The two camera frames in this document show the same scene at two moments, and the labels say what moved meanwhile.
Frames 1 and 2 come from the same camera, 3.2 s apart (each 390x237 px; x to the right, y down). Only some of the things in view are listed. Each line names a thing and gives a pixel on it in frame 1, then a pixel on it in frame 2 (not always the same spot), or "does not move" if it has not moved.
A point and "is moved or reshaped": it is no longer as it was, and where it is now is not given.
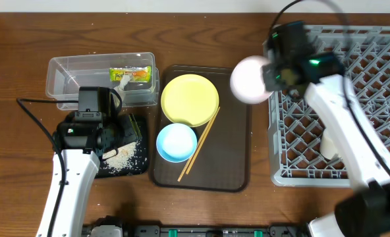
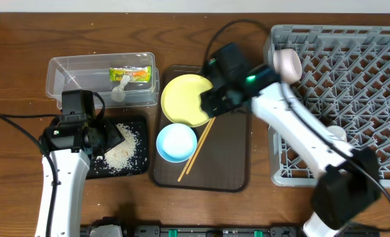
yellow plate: (190, 99) does not move
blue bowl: (176, 143) does not move
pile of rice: (119, 161) does not move
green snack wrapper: (136, 74) does not move
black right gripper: (269, 78) -> (213, 101)
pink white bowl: (247, 82) is moved or reshaped
